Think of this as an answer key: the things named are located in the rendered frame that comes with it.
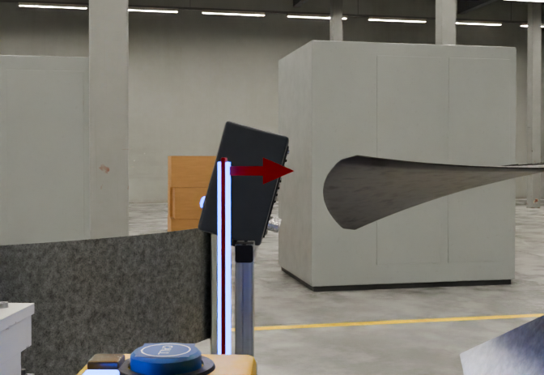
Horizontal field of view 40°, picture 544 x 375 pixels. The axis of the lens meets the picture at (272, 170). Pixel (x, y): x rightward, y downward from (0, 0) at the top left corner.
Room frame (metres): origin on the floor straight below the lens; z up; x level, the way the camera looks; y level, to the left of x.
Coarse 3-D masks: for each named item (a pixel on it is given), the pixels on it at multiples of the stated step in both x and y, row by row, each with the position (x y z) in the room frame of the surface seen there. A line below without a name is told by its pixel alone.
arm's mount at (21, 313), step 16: (0, 304) 0.84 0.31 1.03; (16, 304) 0.86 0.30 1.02; (32, 304) 0.87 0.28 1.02; (0, 320) 0.78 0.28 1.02; (16, 320) 0.82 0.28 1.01; (0, 336) 0.78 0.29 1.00; (16, 336) 0.82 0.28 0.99; (0, 352) 0.78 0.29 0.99; (16, 352) 0.82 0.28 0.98; (0, 368) 0.78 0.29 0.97; (16, 368) 0.82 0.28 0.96
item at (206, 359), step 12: (204, 360) 0.43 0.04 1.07; (216, 360) 0.44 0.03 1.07; (228, 360) 0.44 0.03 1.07; (240, 360) 0.44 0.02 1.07; (252, 360) 0.44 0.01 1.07; (84, 372) 0.41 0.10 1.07; (120, 372) 0.41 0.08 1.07; (132, 372) 0.41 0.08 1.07; (192, 372) 0.41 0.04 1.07; (204, 372) 0.41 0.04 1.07; (216, 372) 0.41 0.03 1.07; (228, 372) 0.41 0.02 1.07; (240, 372) 0.41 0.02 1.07; (252, 372) 0.42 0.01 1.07
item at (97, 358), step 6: (96, 354) 0.43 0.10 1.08; (102, 354) 0.43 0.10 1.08; (108, 354) 0.43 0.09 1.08; (114, 354) 0.43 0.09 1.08; (120, 354) 0.43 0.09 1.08; (90, 360) 0.42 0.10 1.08; (96, 360) 0.42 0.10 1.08; (102, 360) 0.42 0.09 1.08; (108, 360) 0.42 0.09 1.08; (114, 360) 0.42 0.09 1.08; (120, 360) 0.42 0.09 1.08; (90, 366) 0.41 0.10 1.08; (96, 366) 0.41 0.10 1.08; (102, 366) 0.41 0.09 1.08; (108, 366) 0.41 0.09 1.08; (114, 366) 0.41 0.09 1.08; (120, 366) 0.42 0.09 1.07
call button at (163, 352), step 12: (144, 348) 0.43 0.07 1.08; (156, 348) 0.43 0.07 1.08; (168, 348) 0.43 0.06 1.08; (180, 348) 0.43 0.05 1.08; (192, 348) 0.43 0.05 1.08; (132, 360) 0.41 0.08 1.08; (144, 360) 0.41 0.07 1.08; (156, 360) 0.40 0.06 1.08; (168, 360) 0.40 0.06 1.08; (180, 360) 0.41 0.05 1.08; (192, 360) 0.41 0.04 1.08; (144, 372) 0.40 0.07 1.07; (156, 372) 0.40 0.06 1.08; (168, 372) 0.40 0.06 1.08; (180, 372) 0.41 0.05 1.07
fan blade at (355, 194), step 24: (336, 168) 0.60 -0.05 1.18; (360, 168) 0.60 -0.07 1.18; (384, 168) 0.60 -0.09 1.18; (408, 168) 0.60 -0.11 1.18; (432, 168) 0.59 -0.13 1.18; (456, 168) 0.60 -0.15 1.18; (480, 168) 0.60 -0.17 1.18; (504, 168) 0.60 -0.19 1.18; (528, 168) 0.60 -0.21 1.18; (336, 192) 0.67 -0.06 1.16; (360, 192) 0.68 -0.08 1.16; (384, 192) 0.69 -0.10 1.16; (408, 192) 0.71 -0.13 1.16; (432, 192) 0.72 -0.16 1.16; (456, 192) 0.75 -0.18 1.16; (336, 216) 0.75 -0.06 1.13; (360, 216) 0.76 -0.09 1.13; (384, 216) 0.78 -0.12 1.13
